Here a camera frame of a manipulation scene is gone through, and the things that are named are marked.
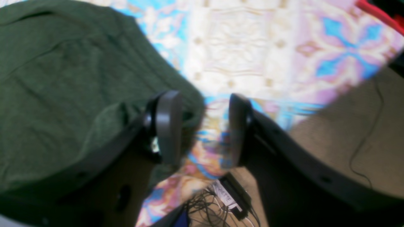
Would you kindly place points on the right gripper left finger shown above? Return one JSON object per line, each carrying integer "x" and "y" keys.
{"x": 106, "y": 188}

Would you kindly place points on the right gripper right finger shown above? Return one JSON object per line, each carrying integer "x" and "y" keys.
{"x": 296, "y": 189}

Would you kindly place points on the dark green long-sleeve shirt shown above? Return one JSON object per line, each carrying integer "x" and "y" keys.
{"x": 73, "y": 75}

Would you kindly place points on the white power strip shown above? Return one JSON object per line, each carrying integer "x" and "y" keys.
{"x": 233, "y": 196}

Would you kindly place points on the colourful patterned tablecloth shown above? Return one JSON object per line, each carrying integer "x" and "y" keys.
{"x": 290, "y": 57}

